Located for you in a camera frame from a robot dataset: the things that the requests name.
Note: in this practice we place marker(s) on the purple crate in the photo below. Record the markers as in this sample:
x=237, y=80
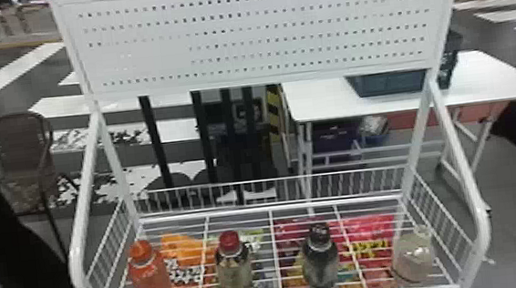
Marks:
x=333, y=139

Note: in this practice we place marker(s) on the red-capped brown bottle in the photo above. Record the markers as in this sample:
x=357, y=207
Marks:
x=233, y=265

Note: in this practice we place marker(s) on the black-capped dark bottle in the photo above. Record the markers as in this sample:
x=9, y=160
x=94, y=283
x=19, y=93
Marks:
x=319, y=258

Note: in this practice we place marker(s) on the orange snack packet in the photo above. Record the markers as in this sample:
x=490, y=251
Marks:
x=181, y=249

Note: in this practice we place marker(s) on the blue tray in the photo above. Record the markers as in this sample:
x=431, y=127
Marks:
x=388, y=82

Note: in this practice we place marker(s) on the red snack packet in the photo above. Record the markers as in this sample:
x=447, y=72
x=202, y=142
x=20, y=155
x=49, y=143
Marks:
x=369, y=244

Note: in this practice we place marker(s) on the orange bottle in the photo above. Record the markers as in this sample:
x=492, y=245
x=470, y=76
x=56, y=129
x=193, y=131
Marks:
x=148, y=273

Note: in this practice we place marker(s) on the beige bottle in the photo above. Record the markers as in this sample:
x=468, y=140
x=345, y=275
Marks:
x=413, y=256

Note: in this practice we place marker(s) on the white side table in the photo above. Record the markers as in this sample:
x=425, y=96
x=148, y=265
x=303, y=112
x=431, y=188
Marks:
x=482, y=80

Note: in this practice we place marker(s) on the brown chair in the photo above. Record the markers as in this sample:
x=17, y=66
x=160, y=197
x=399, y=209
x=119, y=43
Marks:
x=23, y=155

